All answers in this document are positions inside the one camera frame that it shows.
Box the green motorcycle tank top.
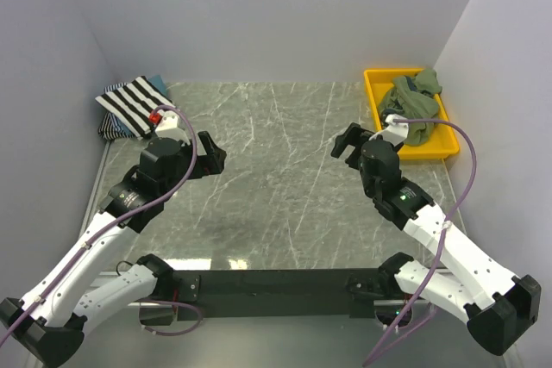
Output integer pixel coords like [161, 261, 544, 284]
[378, 68, 442, 121]

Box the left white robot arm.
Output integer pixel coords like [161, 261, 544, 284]
[1, 131, 227, 367]

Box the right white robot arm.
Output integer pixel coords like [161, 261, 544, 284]
[331, 115, 542, 356]

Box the thin striped navy tank top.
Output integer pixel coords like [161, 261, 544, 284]
[97, 112, 135, 140]

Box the black white striped tank top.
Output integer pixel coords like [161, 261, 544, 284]
[94, 76, 177, 140]

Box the yellow plastic tray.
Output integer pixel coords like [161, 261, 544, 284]
[364, 68, 460, 160]

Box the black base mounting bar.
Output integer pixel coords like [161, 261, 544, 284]
[175, 269, 390, 318]

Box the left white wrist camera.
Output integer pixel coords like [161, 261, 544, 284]
[149, 111, 190, 145]

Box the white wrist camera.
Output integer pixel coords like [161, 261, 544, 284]
[370, 114, 409, 147]
[149, 111, 190, 145]

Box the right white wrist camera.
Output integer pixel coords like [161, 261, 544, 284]
[370, 114, 409, 147]

